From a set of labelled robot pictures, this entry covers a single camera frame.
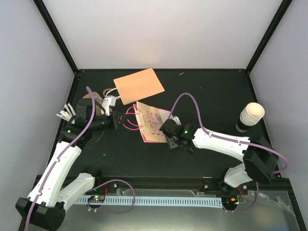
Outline cream cakes paper bag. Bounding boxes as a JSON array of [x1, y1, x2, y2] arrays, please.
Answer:
[[126, 102, 174, 143]]

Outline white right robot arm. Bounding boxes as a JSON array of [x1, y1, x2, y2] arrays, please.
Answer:
[[159, 117, 278, 195]]

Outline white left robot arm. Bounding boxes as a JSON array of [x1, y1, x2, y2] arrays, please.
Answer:
[[15, 97, 126, 231]]

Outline brown pulp cup carriers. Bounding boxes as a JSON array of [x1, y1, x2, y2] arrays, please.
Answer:
[[82, 91, 111, 116]]

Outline plain brown paper bag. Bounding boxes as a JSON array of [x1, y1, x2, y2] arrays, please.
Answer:
[[106, 68, 165, 105]]

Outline white straws bundle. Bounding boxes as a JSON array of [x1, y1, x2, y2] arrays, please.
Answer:
[[57, 103, 76, 124]]

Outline stack of paper cups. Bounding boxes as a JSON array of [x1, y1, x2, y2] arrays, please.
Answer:
[[236, 103, 265, 132]]

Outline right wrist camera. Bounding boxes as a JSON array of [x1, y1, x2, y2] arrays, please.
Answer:
[[171, 116, 181, 125]]

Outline light blue cable duct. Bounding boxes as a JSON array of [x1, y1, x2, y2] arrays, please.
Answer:
[[75, 195, 222, 208]]

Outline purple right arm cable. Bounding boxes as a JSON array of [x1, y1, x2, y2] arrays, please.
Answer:
[[168, 92, 288, 174]]

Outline black frame post left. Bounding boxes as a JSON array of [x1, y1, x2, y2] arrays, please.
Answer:
[[33, 0, 78, 73]]

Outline black frame post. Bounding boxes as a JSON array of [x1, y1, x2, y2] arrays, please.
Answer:
[[33, 0, 78, 73], [245, 0, 293, 74]]

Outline black frame post right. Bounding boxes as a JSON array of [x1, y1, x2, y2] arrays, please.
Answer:
[[245, 0, 293, 74]]

